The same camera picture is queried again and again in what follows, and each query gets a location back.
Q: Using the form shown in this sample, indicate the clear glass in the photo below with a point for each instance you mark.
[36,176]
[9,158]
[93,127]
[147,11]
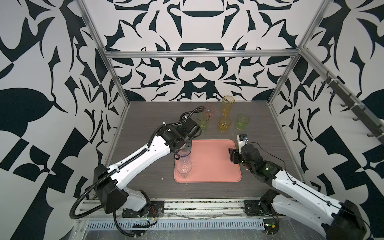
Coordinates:
[184,167]

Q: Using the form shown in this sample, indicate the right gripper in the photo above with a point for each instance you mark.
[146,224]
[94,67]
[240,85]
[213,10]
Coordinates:
[234,154]

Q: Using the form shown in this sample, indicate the green glass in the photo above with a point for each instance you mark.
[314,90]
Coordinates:
[203,120]
[242,121]

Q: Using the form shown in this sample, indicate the short amber glass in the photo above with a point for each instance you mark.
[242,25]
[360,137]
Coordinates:
[224,124]

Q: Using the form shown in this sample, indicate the pink glass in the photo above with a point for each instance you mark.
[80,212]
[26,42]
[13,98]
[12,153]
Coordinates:
[211,110]

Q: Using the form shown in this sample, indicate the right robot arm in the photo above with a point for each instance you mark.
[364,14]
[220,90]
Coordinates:
[290,197]

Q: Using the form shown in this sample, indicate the white cable duct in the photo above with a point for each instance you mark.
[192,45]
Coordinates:
[201,224]

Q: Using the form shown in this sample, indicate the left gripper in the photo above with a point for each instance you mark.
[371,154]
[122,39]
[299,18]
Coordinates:
[188,145]

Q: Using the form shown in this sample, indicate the small circuit board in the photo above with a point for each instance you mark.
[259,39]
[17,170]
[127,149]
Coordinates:
[271,227]

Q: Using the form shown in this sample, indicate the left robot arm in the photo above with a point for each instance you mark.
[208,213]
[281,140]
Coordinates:
[110,183]

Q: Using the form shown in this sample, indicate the tall amber glass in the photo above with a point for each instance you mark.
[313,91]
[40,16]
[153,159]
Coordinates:
[227,105]

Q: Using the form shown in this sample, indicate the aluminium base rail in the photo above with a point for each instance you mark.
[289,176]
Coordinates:
[192,209]

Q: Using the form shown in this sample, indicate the pink tray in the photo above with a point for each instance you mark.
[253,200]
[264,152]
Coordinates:
[211,163]

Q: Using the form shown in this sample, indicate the blue glass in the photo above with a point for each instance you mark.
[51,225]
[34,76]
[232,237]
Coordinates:
[183,153]

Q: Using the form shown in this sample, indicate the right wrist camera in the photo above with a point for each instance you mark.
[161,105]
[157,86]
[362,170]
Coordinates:
[242,140]

